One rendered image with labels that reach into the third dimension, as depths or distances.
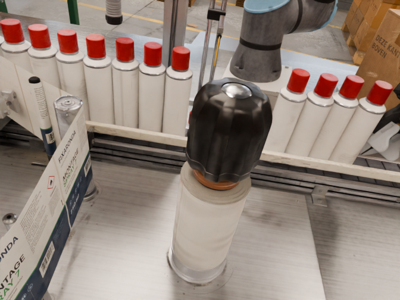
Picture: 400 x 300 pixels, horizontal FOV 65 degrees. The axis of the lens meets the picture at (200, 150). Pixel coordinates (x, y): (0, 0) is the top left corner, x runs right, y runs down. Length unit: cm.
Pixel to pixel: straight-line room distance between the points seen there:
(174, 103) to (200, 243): 31
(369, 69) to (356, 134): 43
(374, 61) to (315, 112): 48
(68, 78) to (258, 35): 48
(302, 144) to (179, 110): 26
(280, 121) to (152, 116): 26
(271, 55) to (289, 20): 9
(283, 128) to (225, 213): 32
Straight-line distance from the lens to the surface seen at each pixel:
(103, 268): 50
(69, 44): 64
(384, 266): 70
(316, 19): 96
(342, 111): 65
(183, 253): 44
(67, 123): 47
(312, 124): 64
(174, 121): 65
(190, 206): 36
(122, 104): 65
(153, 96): 62
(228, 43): 136
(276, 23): 87
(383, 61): 104
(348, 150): 71
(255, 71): 88
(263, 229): 57
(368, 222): 75
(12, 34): 69
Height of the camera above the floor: 132
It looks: 41 degrees down
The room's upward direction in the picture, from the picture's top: 10 degrees clockwise
